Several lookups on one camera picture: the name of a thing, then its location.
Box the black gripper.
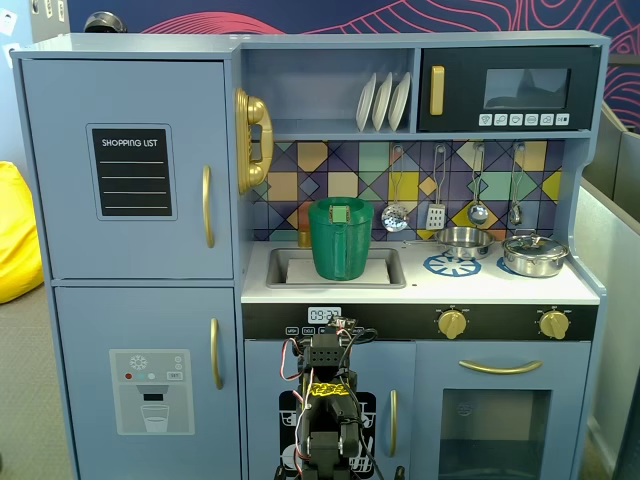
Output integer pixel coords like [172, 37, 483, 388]
[309, 328, 379, 350]

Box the blue shopping list cabinet door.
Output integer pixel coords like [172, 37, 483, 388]
[20, 58, 235, 280]

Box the blue oven door with window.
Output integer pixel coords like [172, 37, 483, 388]
[413, 340, 592, 480]

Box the blue dishwasher cabinet door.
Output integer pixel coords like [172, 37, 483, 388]
[243, 339, 417, 480]

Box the blue ice dispenser fridge door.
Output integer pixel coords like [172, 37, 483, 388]
[52, 285, 242, 480]

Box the grey cabinet with notes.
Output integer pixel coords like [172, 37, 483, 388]
[28, 0, 70, 44]

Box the gold stove knob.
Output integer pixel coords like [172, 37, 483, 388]
[538, 309, 570, 340]
[437, 308, 469, 340]

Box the green plastic pitcher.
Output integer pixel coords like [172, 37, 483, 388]
[307, 196, 375, 281]

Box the grey sink basin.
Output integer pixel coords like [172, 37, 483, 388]
[264, 246, 408, 290]

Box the steel slotted skimmer spoon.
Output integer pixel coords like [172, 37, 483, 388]
[380, 144, 411, 234]

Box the steel slotted spatula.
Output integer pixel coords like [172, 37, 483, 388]
[425, 144, 447, 231]

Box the steel ladle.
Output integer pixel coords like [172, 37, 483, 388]
[466, 143, 489, 226]

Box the steel pot with lid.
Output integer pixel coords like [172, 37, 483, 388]
[499, 229, 571, 278]

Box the steel small whisk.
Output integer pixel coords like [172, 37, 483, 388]
[508, 142, 526, 225]

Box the white toy plate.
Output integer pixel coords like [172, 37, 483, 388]
[371, 71, 394, 133]
[387, 71, 412, 133]
[355, 72, 378, 133]

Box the grey desk divider panel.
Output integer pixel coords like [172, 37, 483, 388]
[574, 182, 640, 480]

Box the black toy microwave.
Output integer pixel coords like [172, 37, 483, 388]
[417, 45, 601, 133]

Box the gold toy telephone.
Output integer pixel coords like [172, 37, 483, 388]
[234, 87, 275, 196]

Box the dark grey partition panel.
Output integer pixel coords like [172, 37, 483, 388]
[597, 102, 640, 201]

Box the blue toy kitchen body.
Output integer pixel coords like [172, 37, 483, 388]
[9, 30, 612, 480]

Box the yellow beanbag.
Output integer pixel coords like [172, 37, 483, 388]
[0, 160, 45, 305]

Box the black round helmet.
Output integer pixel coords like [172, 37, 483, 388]
[83, 12, 124, 35]

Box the small wrist camera board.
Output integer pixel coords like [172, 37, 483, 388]
[327, 314, 365, 335]

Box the red white black servo wire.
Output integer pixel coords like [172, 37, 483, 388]
[280, 337, 312, 476]

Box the black camera cable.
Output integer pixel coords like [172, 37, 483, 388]
[342, 331, 385, 480]

